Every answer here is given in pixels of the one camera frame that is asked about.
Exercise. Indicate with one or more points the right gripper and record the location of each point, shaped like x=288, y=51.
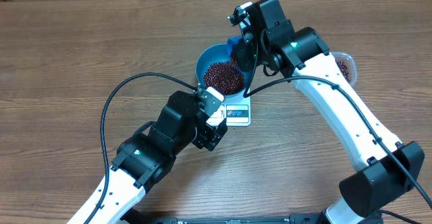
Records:
x=242, y=54

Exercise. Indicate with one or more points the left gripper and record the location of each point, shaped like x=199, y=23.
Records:
x=204, y=139

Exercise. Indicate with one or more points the blue measuring scoop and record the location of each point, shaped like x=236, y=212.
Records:
x=231, y=42

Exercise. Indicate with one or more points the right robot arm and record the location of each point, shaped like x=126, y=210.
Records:
x=385, y=167

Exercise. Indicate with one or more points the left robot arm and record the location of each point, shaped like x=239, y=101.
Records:
x=148, y=155

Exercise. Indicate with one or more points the teal bowl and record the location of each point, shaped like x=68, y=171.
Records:
x=214, y=54

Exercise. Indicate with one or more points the red beans in bowl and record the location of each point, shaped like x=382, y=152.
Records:
x=225, y=77

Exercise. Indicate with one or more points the white kitchen scale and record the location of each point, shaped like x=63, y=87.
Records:
x=236, y=110

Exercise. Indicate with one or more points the red beans in container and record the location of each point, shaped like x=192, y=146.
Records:
x=344, y=70

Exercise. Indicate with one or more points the clear plastic bean container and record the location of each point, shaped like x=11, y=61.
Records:
x=350, y=62

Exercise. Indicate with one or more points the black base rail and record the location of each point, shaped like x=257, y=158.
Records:
x=134, y=217

